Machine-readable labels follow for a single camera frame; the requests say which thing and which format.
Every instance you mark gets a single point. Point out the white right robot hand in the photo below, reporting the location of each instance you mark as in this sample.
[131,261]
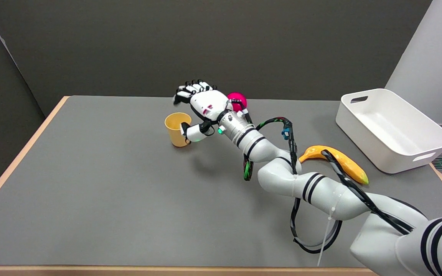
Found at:
[203,107]

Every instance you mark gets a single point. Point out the yellow plastic cup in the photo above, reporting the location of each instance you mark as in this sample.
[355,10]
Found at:
[175,129]

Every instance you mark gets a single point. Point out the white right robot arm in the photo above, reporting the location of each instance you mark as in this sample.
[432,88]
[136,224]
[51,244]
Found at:
[320,188]

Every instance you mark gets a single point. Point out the red pomegranate toy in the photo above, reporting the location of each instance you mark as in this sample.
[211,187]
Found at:
[239,100]

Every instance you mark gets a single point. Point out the yellow banana toy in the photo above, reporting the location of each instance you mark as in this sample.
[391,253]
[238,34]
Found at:
[349,161]

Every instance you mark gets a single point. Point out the white plastic bin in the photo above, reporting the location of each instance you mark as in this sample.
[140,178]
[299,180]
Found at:
[391,128]

